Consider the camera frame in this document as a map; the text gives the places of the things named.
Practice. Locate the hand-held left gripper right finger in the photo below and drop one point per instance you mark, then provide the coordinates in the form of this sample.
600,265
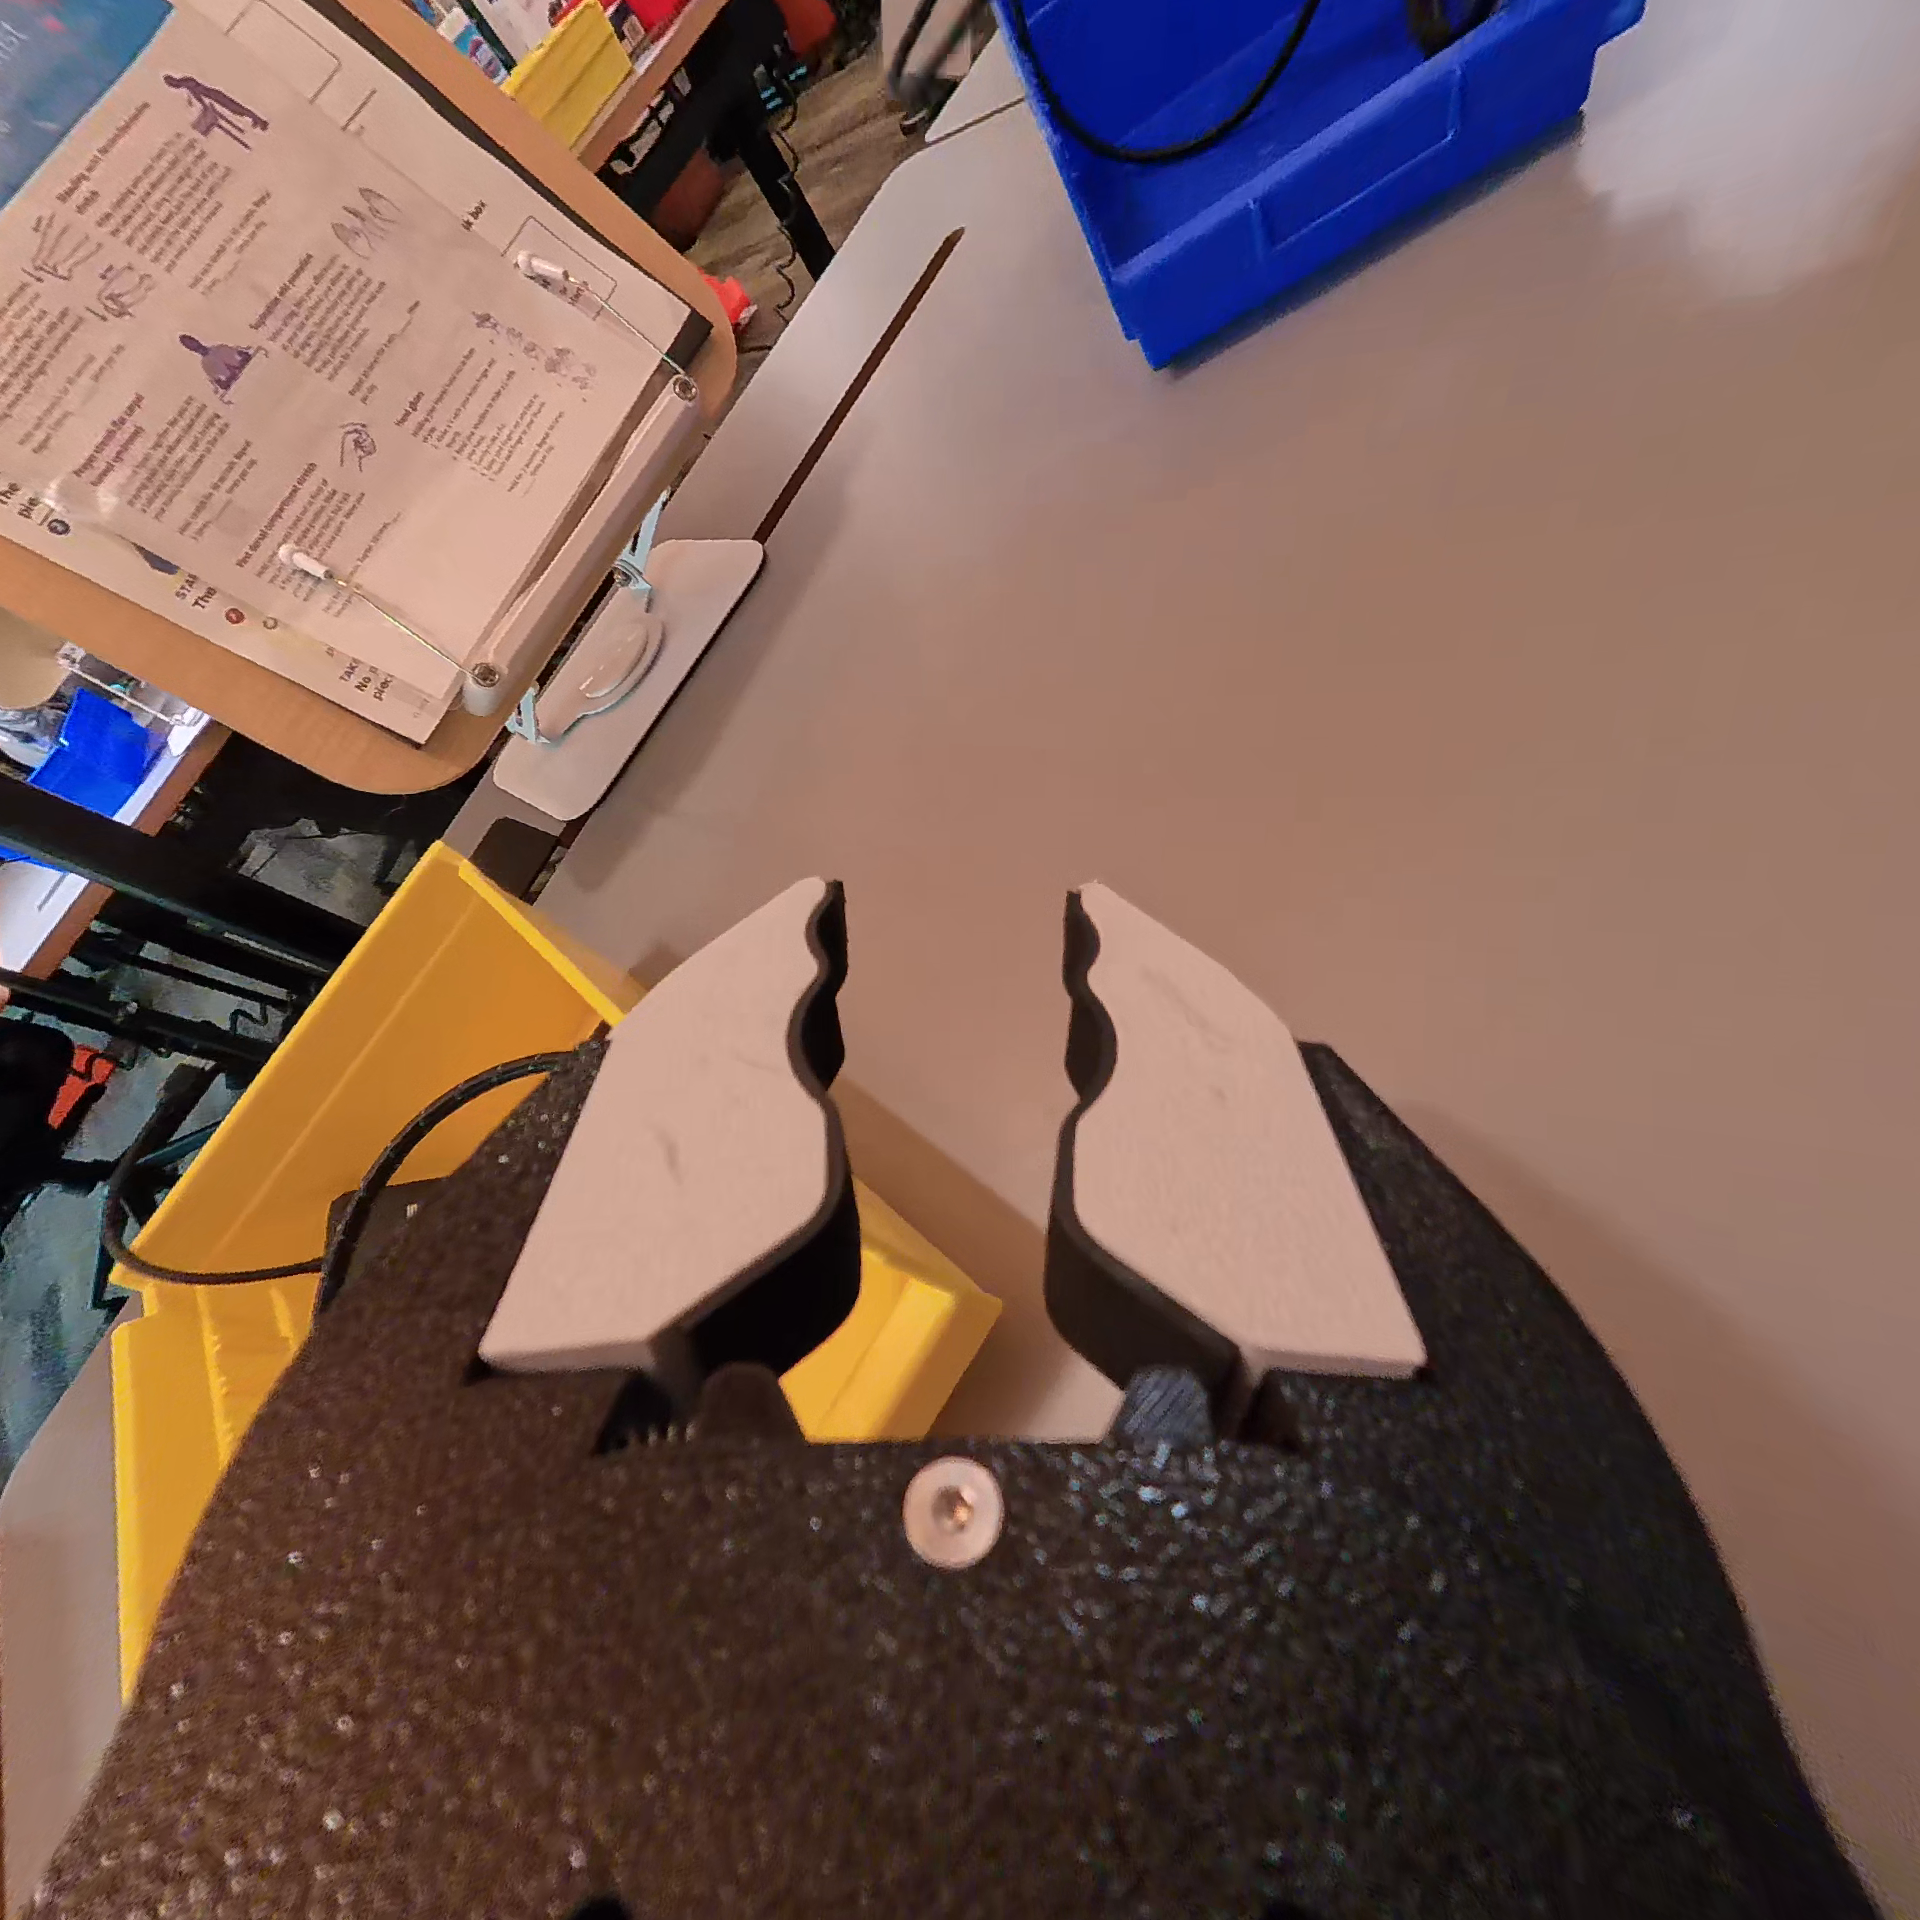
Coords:
1229,1184

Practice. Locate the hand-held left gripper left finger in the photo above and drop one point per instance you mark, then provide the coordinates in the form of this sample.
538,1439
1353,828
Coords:
660,1171

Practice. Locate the yellow storage bin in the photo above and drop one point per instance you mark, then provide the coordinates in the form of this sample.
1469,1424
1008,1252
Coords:
421,974
569,68

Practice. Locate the blue storage bin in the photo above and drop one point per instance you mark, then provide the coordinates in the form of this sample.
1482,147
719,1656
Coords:
89,757
1349,254

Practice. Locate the grey desk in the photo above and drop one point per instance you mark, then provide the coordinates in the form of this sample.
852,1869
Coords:
1349,675

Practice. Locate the document holder with instruction sheet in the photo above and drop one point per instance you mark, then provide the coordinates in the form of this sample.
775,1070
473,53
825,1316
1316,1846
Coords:
345,751

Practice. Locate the red-orange plastic piece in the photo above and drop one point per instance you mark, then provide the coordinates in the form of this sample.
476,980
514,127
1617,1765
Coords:
727,300

